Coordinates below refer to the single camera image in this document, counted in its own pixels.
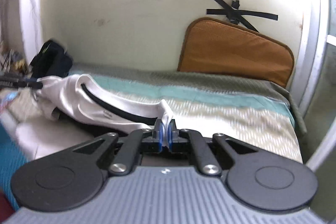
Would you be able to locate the white t-shirt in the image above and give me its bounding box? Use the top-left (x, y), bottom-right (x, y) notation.
top-left (35, 74), bottom-right (173, 134)

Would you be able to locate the black bag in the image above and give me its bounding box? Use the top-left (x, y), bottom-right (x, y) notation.
top-left (30, 39), bottom-right (73, 79)

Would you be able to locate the patterned bed cover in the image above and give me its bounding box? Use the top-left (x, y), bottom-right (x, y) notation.
top-left (1, 69), bottom-right (306, 161)

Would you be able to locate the orange-brown cushion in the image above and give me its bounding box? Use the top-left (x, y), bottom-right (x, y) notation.
top-left (177, 18), bottom-right (294, 88)

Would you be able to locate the black tape cross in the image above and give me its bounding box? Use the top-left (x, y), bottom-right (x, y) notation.
top-left (206, 0), bottom-right (278, 32)

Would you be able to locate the window frame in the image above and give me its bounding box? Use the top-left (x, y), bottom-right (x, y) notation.
top-left (299, 0), bottom-right (335, 171)

